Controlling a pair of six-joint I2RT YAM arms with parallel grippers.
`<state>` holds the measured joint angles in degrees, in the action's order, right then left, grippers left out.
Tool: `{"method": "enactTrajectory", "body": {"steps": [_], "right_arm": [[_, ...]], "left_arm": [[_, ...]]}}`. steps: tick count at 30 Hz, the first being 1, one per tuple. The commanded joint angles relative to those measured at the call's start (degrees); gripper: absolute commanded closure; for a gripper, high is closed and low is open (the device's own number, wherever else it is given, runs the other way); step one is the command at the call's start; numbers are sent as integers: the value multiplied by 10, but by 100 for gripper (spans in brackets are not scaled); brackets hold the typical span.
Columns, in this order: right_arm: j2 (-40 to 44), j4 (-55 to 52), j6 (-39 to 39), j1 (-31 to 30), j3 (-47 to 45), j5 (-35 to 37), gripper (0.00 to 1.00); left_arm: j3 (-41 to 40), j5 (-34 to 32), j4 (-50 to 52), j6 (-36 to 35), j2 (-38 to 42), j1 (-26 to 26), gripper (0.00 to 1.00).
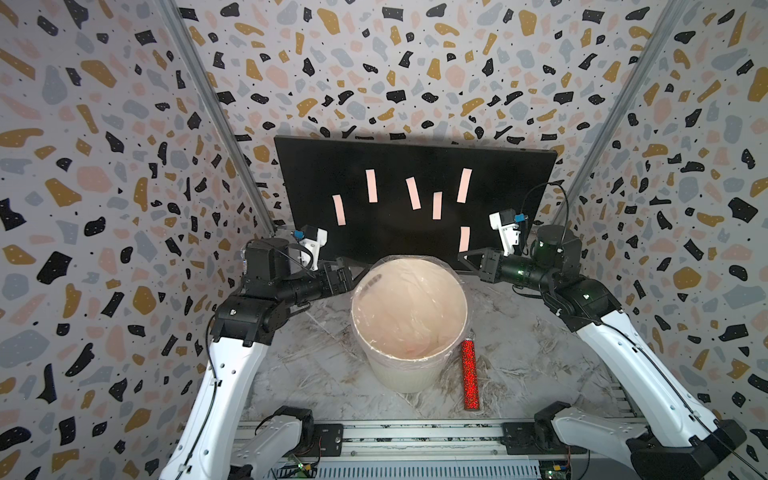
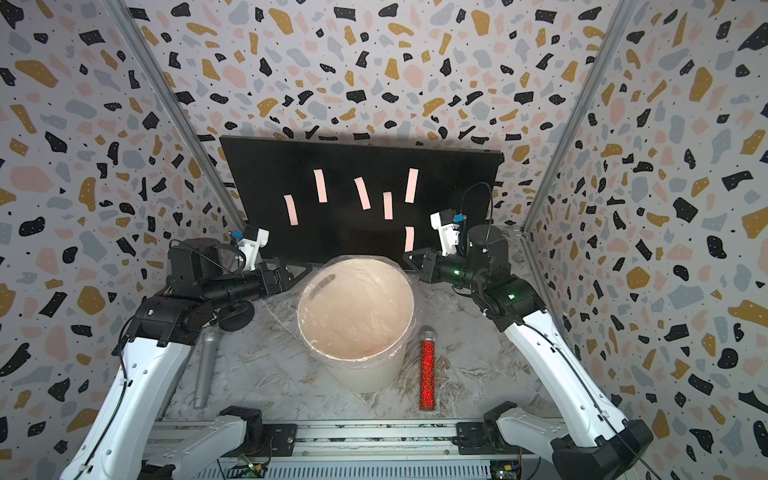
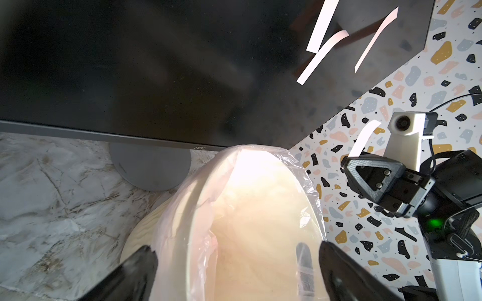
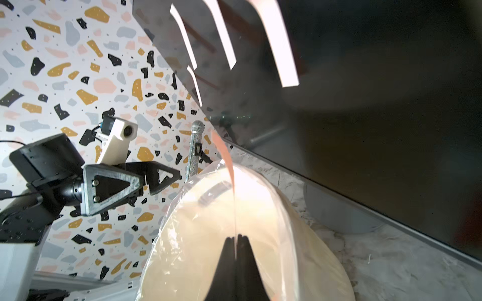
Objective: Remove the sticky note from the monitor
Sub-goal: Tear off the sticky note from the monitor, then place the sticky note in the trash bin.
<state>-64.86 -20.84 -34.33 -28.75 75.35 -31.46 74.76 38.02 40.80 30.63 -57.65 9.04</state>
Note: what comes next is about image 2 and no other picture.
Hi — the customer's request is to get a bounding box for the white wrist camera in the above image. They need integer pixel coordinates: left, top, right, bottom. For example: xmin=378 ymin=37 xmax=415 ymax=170
xmin=232 ymin=225 xmax=269 ymax=271
xmin=430 ymin=209 xmax=466 ymax=256

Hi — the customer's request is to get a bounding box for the pink sticky note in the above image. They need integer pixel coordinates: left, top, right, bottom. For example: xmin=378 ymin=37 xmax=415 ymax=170
xmin=404 ymin=168 xmax=419 ymax=204
xmin=354 ymin=177 xmax=371 ymax=210
xmin=313 ymin=169 xmax=328 ymax=204
xmin=404 ymin=226 xmax=415 ymax=253
xmin=284 ymin=194 xmax=299 ymax=226
xmin=382 ymin=191 xmax=394 ymax=221

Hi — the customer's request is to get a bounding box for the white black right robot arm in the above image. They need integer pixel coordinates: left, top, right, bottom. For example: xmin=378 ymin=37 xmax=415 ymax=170
xmin=403 ymin=221 xmax=653 ymax=479

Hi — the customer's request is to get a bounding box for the aluminium frame post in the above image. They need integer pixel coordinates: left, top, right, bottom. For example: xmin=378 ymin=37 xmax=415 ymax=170
xmin=520 ymin=0 xmax=637 ymax=234
xmin=102 ymin=0 xmax=244 ymax=230

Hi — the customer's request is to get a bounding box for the black computer monitor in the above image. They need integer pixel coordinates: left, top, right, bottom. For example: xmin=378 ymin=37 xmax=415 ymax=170
xmin=221 ymin=136 xmax=503 ymax=264

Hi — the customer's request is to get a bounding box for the aluminium frame post right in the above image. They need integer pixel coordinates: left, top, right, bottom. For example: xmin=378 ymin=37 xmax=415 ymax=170
xmin=520 ymin=0 xmax=637 ymax=234

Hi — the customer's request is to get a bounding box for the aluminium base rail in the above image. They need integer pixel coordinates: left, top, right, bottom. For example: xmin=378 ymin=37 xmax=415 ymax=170
xmin=143 ymin=416 xmax=631 ymax=480

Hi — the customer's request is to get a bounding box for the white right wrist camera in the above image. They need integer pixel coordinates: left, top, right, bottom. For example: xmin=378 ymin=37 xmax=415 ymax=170
xmin=430 ymin=209 xmax=466 ymax=256

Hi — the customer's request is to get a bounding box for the red glitter tube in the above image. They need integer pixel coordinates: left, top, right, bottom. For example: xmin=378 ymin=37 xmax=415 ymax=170
xmin=419 ymin=327 xmax=436 ymax=411

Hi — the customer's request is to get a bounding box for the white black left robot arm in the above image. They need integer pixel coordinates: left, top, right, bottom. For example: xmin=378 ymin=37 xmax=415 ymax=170
xmin=61 ymin=231 xmax=312 ymax=479

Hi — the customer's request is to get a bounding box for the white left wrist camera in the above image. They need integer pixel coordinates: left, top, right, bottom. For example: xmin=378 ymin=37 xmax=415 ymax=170
xmin=232 ymin=225 xmax=269 ymax=271

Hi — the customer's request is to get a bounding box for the grey metal cylinder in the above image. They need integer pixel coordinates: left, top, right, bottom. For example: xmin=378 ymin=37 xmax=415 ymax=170
xmin=193 ymin=325 xmax=223 ymax=409

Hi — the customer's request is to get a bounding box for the aluminium frame post left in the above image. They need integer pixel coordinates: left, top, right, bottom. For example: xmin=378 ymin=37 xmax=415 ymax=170
xmin=102 ymin=0 xmax=244 ymax=230

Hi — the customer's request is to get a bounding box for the cream bin with plastic liner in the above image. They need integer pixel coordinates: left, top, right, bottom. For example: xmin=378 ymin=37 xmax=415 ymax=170
xmin=296 ymin=256 xmax=419 ymax=394

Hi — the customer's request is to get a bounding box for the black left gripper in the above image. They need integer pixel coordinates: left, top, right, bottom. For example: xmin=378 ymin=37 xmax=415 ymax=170
xmin=203 ymin=258 xmax=314 ymax=313

